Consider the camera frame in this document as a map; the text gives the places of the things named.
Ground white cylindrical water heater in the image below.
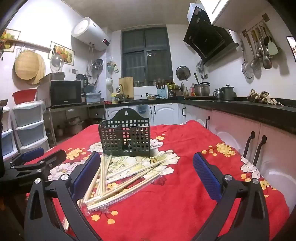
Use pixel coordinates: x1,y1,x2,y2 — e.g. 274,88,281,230
71,17,111,52

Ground cluster of condiment bottles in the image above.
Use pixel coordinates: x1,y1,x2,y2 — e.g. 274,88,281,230
182,83,195,97

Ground white lower cabinets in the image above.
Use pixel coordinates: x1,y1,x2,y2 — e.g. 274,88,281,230
105,103,210,127

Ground pale blue storage box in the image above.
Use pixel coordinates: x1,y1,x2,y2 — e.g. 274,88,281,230
85,93,102,104

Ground pink lower cabinets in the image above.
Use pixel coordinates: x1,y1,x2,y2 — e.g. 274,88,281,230
207,109,296,210

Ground framed fruit picture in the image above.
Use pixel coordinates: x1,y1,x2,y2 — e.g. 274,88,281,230
0,28,21,53
48,41,75,65

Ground white dish box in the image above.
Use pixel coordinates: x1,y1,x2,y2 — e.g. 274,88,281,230
133,85,158,100

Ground black microwave oven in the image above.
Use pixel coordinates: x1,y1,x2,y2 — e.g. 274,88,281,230
49,80,83,108

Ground hanging steel bowl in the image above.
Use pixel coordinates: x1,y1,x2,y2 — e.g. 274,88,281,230
91,58,104,71

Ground red floral blanket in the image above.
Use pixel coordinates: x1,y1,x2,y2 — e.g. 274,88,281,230
24,120,290,241

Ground small steel kettle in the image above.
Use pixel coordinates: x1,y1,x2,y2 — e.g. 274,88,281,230
212,88,223,101

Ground white cabinets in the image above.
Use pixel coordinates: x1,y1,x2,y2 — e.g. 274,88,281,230
199,0,281,30
105,103,210,127

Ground dark window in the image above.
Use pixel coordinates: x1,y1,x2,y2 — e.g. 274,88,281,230
121,26,174,81

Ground dark green plastic chopstick holder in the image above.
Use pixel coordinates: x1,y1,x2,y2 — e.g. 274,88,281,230
98,108,152,158

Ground lit phone screen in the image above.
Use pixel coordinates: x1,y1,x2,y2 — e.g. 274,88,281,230
286,36,296,62

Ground steel stock pot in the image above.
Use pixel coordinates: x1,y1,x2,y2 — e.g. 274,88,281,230
193,82,211,97

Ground blue plastic bag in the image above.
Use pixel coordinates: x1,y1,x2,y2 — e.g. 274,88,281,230
136,104,149,115

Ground black kitchen countertop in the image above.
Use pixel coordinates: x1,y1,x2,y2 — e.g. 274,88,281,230
105,95,296,135

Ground kitchen faucet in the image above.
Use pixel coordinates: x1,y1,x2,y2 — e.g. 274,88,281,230
116,84,127,103

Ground blue knife block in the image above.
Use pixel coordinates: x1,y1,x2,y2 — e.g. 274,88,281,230
156,84,167,99

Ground grey lidded kettle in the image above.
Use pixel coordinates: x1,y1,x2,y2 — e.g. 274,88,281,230
222,84,237,101

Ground wooden cutting board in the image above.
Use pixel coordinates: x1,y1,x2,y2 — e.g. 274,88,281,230
119,77,134,98

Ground dark green utensil basket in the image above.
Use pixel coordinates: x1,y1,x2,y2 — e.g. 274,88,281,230
63,155,168,230

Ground hanging wall organiser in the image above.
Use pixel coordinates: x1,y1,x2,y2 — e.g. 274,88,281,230
106,60,120,74

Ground plastic drawer tower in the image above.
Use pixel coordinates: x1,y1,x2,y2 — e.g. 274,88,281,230
12,100,50,154
0,106,19,161

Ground metal shelf rack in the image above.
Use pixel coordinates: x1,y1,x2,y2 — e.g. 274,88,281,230
43,102,105,145

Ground glass pot lid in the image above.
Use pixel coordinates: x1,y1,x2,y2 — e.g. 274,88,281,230
50,52,65,73

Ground round bamboo tray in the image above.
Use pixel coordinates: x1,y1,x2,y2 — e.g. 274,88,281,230
14,50,39,80

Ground ginger roots on counter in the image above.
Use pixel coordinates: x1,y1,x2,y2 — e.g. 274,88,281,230
247,89,282,106

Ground steel cooking pot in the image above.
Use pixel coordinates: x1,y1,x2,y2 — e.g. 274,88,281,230
65,117,85,135

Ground row of hanging kitchen utensils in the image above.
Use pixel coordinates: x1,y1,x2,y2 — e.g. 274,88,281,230
239,22,281,79

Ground dark round pot lid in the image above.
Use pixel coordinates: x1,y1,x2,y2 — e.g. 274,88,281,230
176,65,191,81

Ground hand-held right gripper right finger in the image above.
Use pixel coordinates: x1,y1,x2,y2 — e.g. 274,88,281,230
193,152,270,241

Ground black range hood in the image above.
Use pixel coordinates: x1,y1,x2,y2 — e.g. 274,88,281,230
183,3,240,67

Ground white upper cabinets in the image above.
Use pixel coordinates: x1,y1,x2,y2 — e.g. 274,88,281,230
199,0,281,30

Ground red plastic basin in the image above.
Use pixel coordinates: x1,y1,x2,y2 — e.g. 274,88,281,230
12,89,38,105

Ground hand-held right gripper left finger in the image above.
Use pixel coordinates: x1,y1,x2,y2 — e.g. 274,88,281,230
24,152,102,241

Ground wooden wall shelf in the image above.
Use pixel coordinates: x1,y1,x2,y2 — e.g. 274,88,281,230
0,38,52,52

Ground utensil wall rail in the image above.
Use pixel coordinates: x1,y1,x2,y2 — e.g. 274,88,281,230
242,13,270,37

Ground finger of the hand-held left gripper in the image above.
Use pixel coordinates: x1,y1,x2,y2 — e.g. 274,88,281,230
9,147,45,166
5,149,67,186

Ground black blender jug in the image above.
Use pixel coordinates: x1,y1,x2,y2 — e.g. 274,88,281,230
75,74,88,93

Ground round wooden board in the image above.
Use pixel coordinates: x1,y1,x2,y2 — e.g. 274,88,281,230
29,54,46,85

